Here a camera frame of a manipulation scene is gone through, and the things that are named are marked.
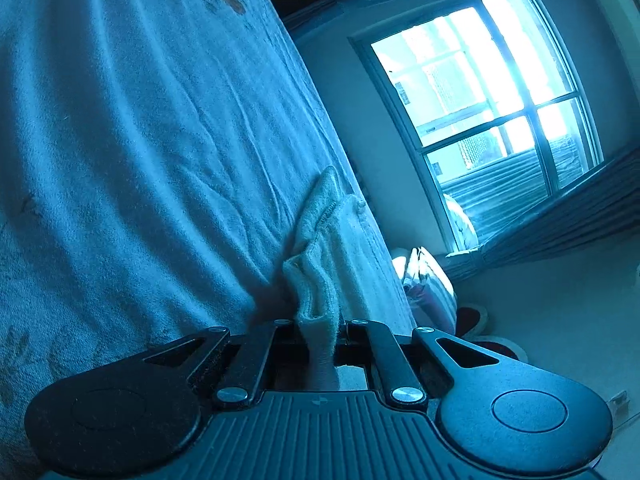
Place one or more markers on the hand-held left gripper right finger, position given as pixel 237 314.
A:
pixel 382 355

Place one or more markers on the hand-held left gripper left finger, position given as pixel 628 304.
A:
pixel 260 355

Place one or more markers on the white knit sweater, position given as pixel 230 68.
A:
pixel 320 270

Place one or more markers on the striped pillow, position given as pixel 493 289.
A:
pixel 430 285

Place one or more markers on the red scalloped headboard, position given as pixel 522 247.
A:
pixel 475 322

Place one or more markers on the white cloth bundle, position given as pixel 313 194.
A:
pixel 462 222

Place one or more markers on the window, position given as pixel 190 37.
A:
pixel 500 110

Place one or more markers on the wall socket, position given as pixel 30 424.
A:
pixel 617 401

